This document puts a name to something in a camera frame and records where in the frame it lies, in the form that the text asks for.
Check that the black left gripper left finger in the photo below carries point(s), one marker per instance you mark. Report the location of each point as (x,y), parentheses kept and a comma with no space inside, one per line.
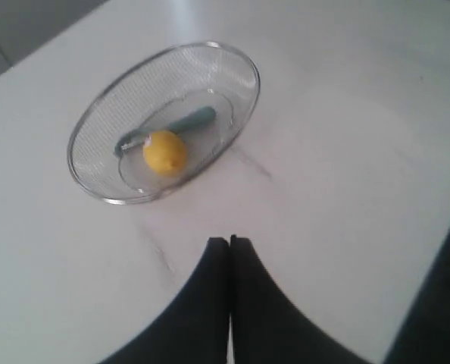
(194,328)

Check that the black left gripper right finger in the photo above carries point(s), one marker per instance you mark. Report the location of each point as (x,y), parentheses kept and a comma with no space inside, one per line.
(266,326)

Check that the yellow lemon with sticker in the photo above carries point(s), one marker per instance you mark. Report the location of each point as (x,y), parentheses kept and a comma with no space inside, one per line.
(165,153)

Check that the teal vegetable peeler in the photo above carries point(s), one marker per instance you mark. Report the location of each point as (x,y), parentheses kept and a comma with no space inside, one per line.
(197,119)

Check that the oval wire mesh basket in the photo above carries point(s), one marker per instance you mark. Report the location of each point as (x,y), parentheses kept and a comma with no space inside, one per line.
(161,89)

